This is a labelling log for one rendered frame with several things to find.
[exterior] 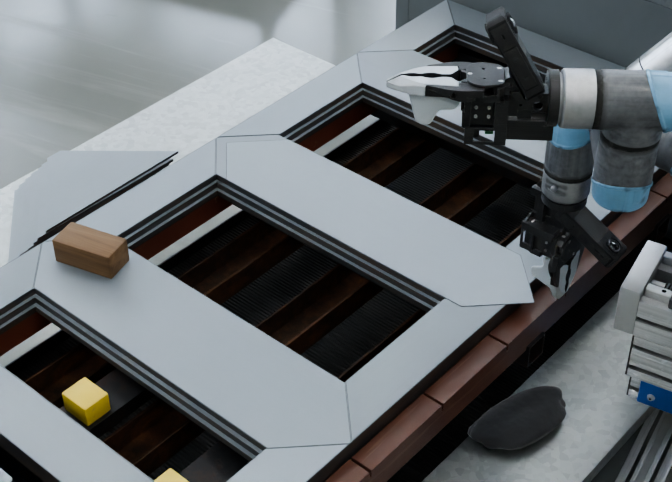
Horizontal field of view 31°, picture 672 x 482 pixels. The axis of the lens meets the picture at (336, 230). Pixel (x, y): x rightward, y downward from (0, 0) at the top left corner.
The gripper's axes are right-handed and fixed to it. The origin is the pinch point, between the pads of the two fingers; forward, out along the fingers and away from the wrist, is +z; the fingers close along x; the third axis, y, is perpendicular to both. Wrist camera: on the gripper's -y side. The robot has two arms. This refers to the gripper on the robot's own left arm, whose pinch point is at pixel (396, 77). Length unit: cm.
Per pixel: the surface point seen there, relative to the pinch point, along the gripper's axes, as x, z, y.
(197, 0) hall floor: 308, 83, 104
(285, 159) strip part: 74, 23, 51
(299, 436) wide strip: 2, 13, 61
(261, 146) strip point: 78, 28, 50
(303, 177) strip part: 68, 19, 51
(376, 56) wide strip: 114, 6, 45
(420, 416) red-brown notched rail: 10, -5, 62
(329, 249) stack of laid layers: 50, 12, 57
